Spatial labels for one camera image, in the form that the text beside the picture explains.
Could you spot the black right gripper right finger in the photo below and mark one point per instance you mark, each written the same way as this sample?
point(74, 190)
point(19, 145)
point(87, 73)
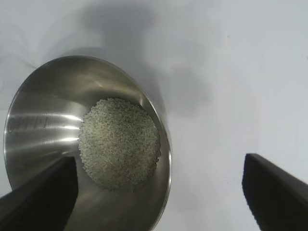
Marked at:
point(279, 199)

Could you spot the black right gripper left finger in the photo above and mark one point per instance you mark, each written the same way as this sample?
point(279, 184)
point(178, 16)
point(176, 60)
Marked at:
point(36, 207)

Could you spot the white uncooked rice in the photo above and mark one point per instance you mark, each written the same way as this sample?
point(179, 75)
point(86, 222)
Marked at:
point(120, 144)

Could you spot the stainless steel mixing bowl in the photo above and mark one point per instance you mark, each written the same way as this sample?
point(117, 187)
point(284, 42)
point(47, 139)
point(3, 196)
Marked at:
point(48, 101)

